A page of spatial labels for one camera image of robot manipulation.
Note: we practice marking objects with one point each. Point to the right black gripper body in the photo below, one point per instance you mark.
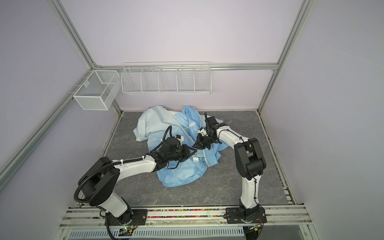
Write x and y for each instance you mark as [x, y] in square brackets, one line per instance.
[206, 141]

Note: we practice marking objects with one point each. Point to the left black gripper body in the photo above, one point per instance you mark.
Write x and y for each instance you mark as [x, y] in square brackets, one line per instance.
[181, 154]

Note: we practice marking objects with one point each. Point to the light blue jacket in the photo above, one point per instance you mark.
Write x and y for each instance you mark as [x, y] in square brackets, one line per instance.
[152, 125]

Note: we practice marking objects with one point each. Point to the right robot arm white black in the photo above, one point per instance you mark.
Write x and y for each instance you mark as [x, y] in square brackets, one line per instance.
[250, 164]

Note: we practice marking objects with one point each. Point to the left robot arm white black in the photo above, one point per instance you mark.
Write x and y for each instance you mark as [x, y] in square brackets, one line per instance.
[96, 186]

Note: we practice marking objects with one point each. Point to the small white mesh basket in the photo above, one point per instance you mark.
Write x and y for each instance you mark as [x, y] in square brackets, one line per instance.
[99, 90]

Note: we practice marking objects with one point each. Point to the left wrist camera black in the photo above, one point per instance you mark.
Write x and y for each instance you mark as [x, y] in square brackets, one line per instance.
[171, 144]

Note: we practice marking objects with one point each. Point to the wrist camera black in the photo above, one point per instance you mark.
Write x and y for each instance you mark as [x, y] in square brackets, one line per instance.
[171, 144]
[210, 122]

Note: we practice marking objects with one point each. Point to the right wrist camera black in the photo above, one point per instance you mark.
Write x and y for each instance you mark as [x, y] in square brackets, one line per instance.
[210, 122]

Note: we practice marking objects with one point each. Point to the long white wire basket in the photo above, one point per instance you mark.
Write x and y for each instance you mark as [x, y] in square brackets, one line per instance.
[167, 78]

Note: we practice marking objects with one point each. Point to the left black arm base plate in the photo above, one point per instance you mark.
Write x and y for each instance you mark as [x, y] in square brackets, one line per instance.
[127, 217]

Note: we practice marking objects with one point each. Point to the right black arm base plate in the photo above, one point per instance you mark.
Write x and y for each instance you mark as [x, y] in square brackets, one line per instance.
[241, 215]

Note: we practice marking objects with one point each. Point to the aluminium front rail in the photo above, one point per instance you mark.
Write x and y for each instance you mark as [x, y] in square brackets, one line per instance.
[156, 217]

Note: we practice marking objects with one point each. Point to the white slotted cable duct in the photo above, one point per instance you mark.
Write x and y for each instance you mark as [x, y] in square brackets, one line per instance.
[157, 233]

